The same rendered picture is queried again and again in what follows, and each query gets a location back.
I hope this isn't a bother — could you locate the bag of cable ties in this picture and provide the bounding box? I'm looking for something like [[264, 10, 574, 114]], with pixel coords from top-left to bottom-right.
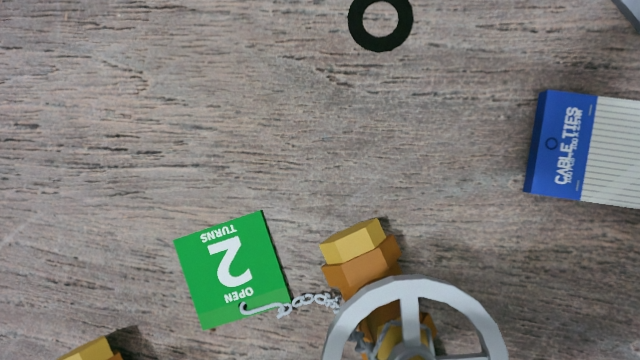
[[524, 90, 640, 209]]

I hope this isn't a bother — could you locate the black rubber ring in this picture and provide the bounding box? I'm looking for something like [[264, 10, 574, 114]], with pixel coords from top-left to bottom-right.
[[347, 0, 414, 52]]

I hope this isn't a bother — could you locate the green tag with silver chain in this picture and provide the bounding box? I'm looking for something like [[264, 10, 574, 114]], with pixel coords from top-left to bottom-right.
[[172, 210, 402, 360]]

